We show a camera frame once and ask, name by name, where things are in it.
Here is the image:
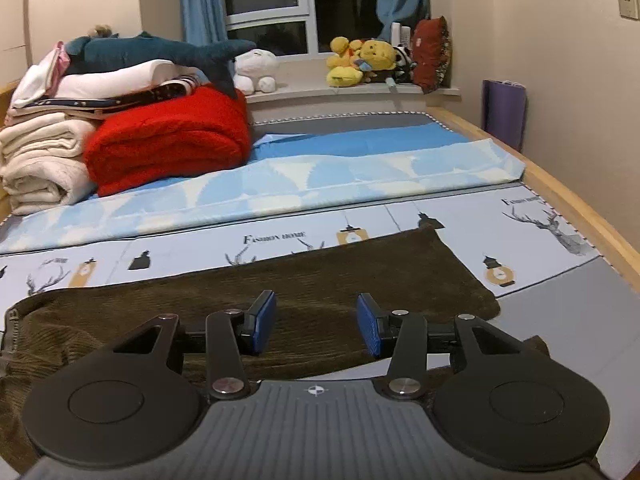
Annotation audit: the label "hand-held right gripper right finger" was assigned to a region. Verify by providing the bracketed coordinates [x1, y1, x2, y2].
[356, 292, 527, 402]

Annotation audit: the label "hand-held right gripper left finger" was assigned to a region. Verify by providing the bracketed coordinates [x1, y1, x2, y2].
[112, 290, 277, 402]

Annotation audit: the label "brown corduroy pants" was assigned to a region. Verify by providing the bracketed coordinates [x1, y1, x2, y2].
[0, 224, 551, 466]

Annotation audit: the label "blue and white patterned quilt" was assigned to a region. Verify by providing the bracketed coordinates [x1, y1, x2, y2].
[0, 122, 526, 256]

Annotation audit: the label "red folded blanket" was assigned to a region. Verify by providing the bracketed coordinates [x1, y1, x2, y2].
[84, 86, 253, 198]

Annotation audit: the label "window sill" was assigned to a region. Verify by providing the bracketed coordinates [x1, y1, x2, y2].
[240, 54, 461, 113]

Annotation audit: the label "yellow duck plush toy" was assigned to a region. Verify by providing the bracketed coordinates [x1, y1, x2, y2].
[326, 36, 366, 89]

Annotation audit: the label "cream folded blanket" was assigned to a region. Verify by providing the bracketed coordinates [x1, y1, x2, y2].
[0, 112, 98, 162]
[1, 152, 103, 217]

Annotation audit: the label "dark patterned folded blanket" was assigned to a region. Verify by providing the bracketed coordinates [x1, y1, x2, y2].
[6, 74, 202, 122]

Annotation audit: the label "black and white plush toy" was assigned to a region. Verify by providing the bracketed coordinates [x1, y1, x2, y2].
[390, 46, 419, 84]

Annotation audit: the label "yellow bear plush toy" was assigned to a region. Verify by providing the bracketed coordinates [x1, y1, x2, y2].
[357, 39, 397, 84]

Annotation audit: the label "red cushion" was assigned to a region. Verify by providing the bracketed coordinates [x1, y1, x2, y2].
[411, 16, 454, 94]

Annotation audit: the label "white folded duvet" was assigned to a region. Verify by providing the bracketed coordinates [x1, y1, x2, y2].
[52, 59, 196, 99]

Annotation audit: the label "blue shark plush toy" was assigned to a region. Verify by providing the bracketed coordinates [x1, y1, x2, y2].
[62, 31, 257, 101]

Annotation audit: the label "pink cloth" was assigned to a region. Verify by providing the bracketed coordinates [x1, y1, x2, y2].
[51, 42, 72, 79]

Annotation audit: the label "white folded cloth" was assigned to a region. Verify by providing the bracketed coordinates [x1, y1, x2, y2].
[10, 50, 67, 110]

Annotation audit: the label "wooden bed frame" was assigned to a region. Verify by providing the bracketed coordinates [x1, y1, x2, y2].
[424, 106, 640, 281]

